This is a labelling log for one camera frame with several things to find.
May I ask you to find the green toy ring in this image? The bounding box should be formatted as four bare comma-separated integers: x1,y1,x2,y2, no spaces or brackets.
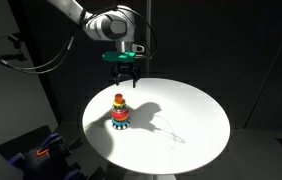
112,100,127,109

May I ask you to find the white table pedestal base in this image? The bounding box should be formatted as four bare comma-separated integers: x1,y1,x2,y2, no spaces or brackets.
124,171,177,180

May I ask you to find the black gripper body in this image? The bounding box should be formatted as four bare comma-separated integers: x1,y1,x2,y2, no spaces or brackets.
110,61,141,78

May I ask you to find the red toy ring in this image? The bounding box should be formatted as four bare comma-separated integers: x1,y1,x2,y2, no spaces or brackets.
110,108,131,120

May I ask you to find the orange toy ring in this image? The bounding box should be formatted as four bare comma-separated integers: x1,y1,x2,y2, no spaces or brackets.
111,116,130,123

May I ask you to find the looped black wrist cable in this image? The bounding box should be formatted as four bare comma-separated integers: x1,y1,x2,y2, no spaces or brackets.
80,4,159,62

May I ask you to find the clear beaded toy ring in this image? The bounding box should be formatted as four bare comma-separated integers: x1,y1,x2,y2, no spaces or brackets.
111,104,129,113

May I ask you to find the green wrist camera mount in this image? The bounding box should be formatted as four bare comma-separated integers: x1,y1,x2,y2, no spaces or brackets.
101,50,137,64

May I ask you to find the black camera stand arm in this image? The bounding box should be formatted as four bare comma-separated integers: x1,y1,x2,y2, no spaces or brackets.
0,33,29,65

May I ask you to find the black white striped stacker base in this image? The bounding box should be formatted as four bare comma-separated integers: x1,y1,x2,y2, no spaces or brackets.
111,122,131,131

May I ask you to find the orange hook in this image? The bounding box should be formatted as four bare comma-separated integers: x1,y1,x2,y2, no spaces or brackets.
35,147,51,157

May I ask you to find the long black robot cable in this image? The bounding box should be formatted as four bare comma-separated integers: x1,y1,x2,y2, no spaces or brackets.
0,13,84,75

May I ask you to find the orange stacker rod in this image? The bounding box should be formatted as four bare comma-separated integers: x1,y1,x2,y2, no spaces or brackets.
114,93,125,105

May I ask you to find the blue toy ring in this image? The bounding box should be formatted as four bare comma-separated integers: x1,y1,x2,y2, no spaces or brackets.
111,118,130,127

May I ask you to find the black clamp handle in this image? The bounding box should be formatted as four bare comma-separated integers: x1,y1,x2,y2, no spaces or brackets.
40,132,65,150
65,137,84,152

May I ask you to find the black purple equipment assembly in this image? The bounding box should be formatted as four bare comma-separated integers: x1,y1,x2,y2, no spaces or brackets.
0,124,106,180

